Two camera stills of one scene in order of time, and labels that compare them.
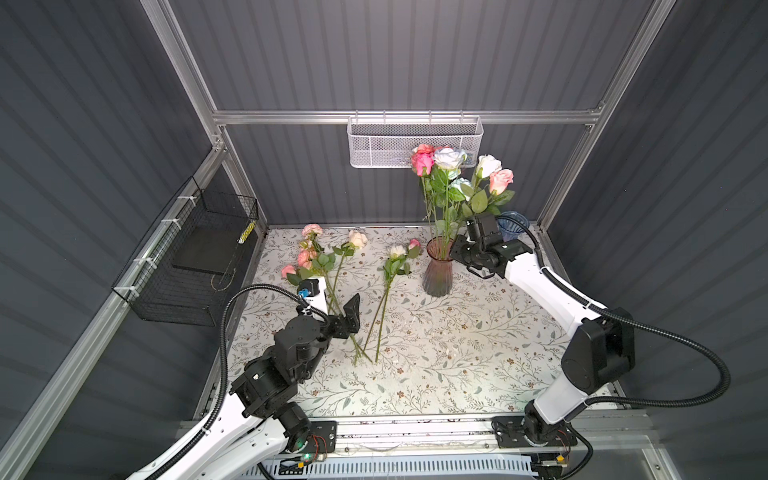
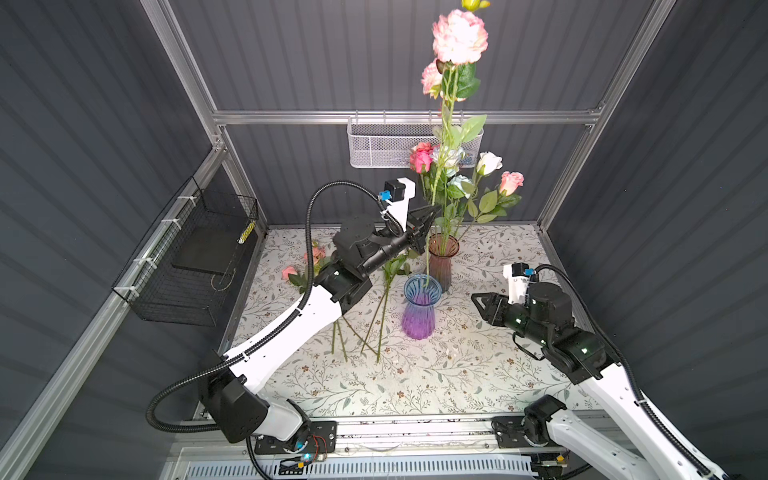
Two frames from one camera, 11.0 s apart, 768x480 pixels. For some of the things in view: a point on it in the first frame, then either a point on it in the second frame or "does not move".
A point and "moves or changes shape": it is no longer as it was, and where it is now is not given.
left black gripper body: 332,329 to 386,246
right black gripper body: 465,253 to 517,321
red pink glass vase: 438,276 does not move
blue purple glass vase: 509,228 to 420,292
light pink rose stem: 499,181 moves or changes shape
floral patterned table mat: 489,346 does not move
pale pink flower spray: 313,259 to 459,39
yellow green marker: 247,232 does not move
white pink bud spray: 395,266 does not move
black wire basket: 183,269 does not move
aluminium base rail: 459,434 does not move
